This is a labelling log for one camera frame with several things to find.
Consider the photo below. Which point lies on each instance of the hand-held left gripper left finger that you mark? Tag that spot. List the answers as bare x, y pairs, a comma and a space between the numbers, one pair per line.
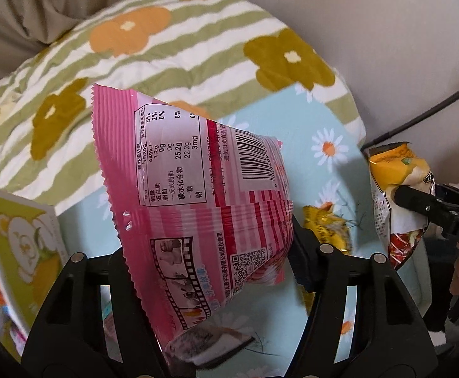
119, 283

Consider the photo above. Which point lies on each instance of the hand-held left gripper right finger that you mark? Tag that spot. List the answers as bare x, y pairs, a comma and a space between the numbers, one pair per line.
304, 267

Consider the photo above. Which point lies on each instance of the yellow red snack packet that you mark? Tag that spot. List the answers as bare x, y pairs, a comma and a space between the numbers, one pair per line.
391, 165

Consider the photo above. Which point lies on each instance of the pink striped snack packet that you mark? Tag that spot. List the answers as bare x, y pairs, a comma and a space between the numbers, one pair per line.
182, 204

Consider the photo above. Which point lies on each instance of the green cardboard box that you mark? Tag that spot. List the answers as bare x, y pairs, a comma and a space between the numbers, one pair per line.
16, 236

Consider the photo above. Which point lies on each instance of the small yellow snack packet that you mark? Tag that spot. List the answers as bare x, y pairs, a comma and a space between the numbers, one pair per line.
326, 224

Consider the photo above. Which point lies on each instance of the green striped flower pillow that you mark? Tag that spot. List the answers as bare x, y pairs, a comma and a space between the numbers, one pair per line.
174, 47

